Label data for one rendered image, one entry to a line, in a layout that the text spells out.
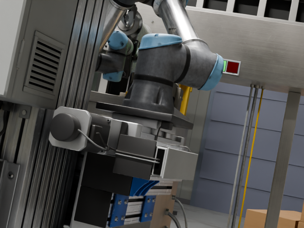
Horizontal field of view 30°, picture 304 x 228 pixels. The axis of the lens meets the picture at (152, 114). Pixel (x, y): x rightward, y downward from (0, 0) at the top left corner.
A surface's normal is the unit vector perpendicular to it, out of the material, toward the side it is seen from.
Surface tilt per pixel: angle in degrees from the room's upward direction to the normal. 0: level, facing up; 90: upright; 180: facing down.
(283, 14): 90
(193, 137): 90
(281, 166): 90
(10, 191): 90
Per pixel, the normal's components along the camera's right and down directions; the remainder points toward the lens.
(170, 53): 0.50, 0.01
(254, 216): -0.51, -0.15
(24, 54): 0.93, 0.16
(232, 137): -0.32, -0.12
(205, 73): 0.37, 0.36
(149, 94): 0.07, -0.36
